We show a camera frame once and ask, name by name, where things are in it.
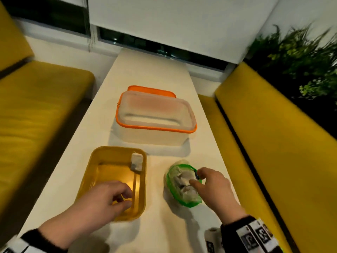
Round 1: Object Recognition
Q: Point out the person's left hand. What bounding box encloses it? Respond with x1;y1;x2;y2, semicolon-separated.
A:
75;181;133;229

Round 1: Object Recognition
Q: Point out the person's right hand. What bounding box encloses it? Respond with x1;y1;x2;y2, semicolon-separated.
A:
189;167;248;226

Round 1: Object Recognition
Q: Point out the translucent yellow tray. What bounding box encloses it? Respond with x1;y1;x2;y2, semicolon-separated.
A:
74;146;147;222

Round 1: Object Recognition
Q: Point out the clear plastic bag green zip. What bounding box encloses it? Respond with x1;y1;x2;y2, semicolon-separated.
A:
165;160;203;208

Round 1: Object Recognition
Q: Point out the person's left forearm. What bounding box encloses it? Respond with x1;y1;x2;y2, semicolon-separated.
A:
38;204;91;250

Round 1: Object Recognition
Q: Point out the black right wrist marker band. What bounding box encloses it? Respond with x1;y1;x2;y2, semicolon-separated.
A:
220;215;284;253

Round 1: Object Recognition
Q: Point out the black wrist marker band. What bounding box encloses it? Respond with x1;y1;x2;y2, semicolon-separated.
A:
220;215;284;253
0;229;68;253

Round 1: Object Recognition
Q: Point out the yellow bench seat cushion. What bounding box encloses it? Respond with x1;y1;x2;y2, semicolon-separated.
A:
0;60;95;227
197;94;286;253

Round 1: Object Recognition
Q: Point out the clear container orange rim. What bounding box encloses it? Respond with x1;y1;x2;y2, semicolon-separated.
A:
115;91;197;147

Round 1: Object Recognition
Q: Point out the black left wrist marker band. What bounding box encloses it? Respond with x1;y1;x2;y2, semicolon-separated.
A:
0;229;68;253

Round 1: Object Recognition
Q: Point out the orange container lid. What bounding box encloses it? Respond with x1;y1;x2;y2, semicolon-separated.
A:
127;85;177;98

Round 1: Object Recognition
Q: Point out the dark window pane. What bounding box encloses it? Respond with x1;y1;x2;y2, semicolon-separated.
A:
97;26;229;71
5;0;91;37

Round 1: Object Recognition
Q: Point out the white roller blind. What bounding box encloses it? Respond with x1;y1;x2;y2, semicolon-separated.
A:
259;0;337;50
87;0;281;64
48;0;89;8

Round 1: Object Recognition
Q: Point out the blind pull cord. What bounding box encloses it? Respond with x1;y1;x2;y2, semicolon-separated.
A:
86;22;95;52

